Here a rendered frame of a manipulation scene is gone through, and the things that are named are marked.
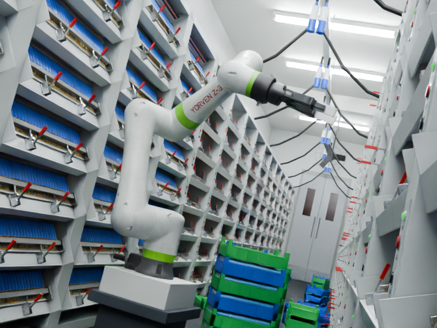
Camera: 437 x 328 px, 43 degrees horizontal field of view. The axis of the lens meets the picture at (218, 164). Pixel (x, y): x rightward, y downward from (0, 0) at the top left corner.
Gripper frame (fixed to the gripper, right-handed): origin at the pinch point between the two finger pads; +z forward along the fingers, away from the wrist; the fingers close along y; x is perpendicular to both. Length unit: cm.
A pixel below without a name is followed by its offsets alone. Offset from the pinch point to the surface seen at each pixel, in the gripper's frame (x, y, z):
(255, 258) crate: -56, -82, -13
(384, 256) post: -36, 40, 30
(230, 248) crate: -57, -77, -24
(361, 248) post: -34, -30, 27
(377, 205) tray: -26, 40, 24
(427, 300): -42, 110, 31
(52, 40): -15, 18, -91
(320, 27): 110, -219, -57
